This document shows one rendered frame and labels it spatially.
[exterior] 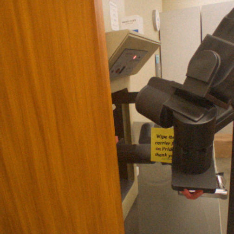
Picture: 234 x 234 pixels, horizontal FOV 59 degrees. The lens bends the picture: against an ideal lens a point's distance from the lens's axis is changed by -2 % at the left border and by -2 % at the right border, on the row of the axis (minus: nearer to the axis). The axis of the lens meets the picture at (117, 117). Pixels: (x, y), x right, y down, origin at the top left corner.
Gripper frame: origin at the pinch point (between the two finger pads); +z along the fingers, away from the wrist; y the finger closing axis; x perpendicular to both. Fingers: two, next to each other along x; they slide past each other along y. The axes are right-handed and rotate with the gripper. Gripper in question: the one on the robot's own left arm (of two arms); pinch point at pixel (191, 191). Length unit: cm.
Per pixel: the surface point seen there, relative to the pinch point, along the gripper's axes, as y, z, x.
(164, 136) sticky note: -7.7, -7.0, -5.2
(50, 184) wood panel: 3.0, -2.3, -28.8
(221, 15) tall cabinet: -316, 52, 53
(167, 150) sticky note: -6.4, -4.2, -4.7
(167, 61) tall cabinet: -299, 107, -25
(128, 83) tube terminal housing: -37.8, -3.0, -19.5
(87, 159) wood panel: 1.0, -9.1, -18.7
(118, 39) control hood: -14.6, -25.5, -13.0
